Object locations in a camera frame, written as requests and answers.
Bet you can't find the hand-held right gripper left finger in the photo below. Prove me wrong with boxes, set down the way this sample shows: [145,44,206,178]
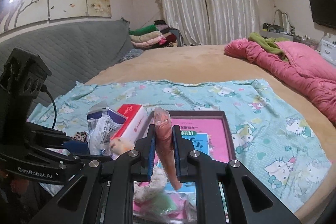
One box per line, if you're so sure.
[49,124,158,224]

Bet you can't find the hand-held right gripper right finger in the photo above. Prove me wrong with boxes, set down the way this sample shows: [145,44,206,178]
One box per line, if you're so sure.
[172,125,302,224]

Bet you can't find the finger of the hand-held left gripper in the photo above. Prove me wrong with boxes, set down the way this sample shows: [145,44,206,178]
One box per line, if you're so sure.
[63,140,89,155]
[78,154,114,165]

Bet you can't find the pink glitter packet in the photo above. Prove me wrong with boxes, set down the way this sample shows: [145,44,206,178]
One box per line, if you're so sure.
[154,108,181,190]

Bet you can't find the white floral scrunchie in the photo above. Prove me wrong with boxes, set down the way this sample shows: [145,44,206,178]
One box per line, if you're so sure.
[134,168,167,203]

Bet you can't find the dark brown box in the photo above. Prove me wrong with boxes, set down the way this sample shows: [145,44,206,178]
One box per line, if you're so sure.
[133,110,237,224]

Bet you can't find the pale green soft item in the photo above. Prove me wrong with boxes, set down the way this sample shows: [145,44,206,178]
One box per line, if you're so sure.
[148,194,172,215]

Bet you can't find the leopard print scrunchie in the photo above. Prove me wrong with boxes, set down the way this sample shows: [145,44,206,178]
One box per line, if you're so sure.
[72,132,88,143]

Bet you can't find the cream fluffy item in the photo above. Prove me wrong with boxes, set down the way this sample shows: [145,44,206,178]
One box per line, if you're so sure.
[109,137,133,159]

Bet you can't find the blue white plastic packet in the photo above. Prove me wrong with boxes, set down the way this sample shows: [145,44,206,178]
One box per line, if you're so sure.
[87,107,126,156]

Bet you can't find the red white tissue pack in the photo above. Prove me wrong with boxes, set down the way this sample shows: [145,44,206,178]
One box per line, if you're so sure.
[110,105,150,153]

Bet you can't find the pink book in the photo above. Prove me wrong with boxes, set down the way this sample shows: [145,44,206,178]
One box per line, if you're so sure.
[154,118,229,222]

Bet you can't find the grey quilted headboard cover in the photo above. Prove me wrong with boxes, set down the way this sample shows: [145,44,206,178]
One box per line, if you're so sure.
[0,18,132,114]

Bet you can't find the cartoon cat printed blanket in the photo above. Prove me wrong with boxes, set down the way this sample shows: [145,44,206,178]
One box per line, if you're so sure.
[28,79,331,214]

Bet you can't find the beige bed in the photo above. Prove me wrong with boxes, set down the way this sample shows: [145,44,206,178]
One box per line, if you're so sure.
[84,44,336,224]

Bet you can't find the blue patterned cloth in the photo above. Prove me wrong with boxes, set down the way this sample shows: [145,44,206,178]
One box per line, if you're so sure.
[118,48,143,63]

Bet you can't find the stack of folded clothes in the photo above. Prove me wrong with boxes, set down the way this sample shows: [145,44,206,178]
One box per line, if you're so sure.
[129,20,180,50]

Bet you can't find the green cloth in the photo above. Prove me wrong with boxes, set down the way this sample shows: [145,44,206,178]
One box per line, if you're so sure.
[248,32,290,62]

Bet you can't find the pink quilt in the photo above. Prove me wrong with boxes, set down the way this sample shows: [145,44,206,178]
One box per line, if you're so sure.
[224,39,336,127]

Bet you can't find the white curtains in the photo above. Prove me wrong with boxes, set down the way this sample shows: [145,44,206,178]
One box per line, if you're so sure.
[156,0,260,47]

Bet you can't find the white drawer cabinet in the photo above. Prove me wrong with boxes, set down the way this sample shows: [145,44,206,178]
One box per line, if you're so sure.
[319,36,336,65]

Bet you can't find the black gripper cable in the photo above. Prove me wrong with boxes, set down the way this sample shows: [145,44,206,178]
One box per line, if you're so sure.
[41,85,57,130]

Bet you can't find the white handled bag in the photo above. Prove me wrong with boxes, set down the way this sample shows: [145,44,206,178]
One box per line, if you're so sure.
[274,9,292,34]

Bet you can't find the black wall television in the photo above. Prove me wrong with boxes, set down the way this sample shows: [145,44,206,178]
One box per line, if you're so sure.
[308,0,336,29]

